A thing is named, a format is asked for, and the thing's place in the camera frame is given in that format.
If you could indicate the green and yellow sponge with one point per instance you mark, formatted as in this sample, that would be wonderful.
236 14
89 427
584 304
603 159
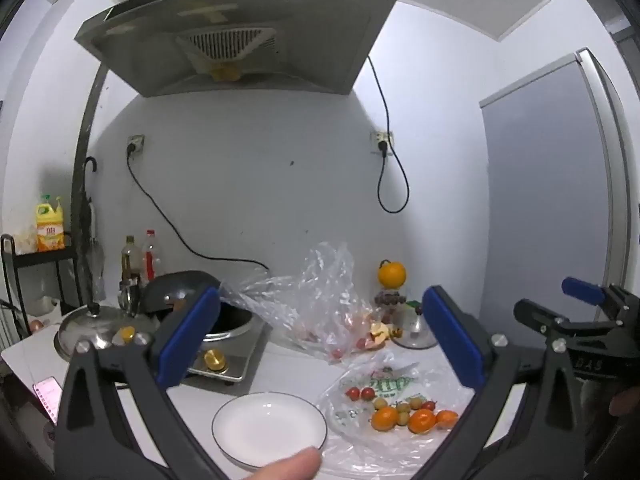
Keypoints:
414 304

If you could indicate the bagged cherry tomato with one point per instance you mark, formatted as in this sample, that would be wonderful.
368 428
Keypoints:
337 352
360 344

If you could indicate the grey refrigerator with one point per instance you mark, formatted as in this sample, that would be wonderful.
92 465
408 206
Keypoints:
545 185

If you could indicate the crumpled white bag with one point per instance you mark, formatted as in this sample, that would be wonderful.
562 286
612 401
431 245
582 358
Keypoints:
24 243

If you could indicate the green printed plastic bag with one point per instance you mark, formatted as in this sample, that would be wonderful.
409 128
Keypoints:
350 460

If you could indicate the white plate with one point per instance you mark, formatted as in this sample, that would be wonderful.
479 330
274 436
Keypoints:
270 425

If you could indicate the steel induction cooker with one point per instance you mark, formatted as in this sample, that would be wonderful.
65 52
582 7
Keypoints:
235 355

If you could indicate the person's left hand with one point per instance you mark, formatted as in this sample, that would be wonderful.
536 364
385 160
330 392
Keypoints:
290 465

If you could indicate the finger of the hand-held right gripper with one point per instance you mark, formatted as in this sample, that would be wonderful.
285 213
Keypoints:
580 290
537 312

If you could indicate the steel wok lid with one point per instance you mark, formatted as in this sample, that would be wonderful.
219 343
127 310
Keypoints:
80 330

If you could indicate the clear box of dates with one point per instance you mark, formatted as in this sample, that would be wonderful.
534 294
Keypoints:
390 298

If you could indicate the orange peels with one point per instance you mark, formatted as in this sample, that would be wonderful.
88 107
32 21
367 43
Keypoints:
380 332

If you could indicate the metal cup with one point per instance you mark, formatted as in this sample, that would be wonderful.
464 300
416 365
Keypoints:
130 297

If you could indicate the white container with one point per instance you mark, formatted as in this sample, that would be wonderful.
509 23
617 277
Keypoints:
47 307

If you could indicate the red-capped sauce bottle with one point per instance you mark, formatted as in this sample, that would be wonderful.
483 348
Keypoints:
150 257

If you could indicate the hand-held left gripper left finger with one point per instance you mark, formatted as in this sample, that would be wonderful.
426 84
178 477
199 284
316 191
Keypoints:
195 335

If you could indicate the yellow detergent bottle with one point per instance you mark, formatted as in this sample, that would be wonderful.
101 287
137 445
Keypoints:
49 232

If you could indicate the dark vertical pipe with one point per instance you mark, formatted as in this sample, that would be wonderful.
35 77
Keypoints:
82 160

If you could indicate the clear plastic bag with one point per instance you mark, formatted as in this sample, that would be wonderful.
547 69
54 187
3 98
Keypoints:
310 300

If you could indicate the large orange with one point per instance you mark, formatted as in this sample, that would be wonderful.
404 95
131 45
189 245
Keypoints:
391 274

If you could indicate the person's right hand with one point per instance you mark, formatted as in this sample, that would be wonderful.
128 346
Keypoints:
626 400

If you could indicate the dark oil bottle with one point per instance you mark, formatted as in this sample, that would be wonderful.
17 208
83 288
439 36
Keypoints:
130 260

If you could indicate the steel range hood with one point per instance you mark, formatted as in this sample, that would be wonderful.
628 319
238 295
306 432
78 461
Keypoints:
250 5

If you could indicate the black umbrella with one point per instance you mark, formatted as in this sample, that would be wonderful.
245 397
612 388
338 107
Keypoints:
91 220

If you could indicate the black metal rack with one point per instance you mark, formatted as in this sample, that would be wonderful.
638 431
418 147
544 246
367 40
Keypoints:
40 257

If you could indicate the mandarin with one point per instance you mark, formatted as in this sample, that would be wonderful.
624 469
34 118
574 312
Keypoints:
384 418
446 418
421 421

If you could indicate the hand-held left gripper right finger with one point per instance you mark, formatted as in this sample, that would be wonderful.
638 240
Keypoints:
452 340

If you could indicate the smartphone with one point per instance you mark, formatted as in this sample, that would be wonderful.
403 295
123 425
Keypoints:
47 395

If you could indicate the wall socket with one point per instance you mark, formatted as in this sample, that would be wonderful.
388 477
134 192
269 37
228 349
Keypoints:
138 139
375 136

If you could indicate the longan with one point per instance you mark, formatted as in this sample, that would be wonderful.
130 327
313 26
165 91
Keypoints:
403 406
415 402
381 402

